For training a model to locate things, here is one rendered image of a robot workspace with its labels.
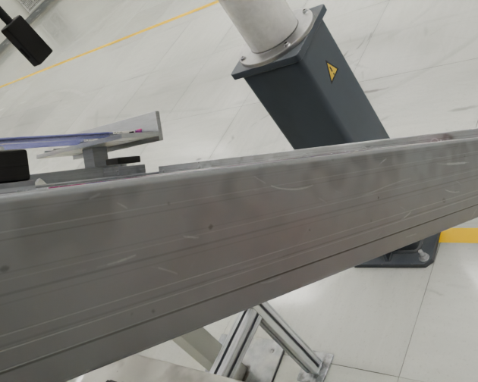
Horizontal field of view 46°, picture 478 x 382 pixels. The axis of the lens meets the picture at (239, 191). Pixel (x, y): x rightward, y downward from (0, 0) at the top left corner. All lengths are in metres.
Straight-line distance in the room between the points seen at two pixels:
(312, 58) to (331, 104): 0.11
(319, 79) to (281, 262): 1.01
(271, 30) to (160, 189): 1.03
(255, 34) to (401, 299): 0.78
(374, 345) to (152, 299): 1.32
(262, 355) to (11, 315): 1.49
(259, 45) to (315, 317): 0.79
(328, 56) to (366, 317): 0.69
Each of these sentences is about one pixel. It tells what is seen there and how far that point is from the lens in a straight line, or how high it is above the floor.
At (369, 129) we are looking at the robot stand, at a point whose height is 0.39.
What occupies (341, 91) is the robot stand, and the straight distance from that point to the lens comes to 1.33.
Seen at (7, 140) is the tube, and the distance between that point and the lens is 1.11.
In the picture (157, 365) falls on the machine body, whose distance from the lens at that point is 0.92.
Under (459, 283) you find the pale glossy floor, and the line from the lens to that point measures 1.52.
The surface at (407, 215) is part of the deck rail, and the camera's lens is 0.37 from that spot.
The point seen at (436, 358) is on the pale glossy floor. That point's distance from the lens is 1.44.
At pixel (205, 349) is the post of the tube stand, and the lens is 1.53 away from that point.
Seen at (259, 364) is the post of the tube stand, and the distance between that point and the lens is 1.65.
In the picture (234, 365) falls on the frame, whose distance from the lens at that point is 1.29.
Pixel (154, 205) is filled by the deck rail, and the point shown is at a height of 1.09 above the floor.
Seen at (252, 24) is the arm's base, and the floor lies 0.78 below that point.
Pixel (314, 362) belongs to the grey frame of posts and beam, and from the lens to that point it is 1.53.
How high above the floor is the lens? 1.19
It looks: 32 degrees down
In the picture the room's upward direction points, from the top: 40 degrees counter-clockwise
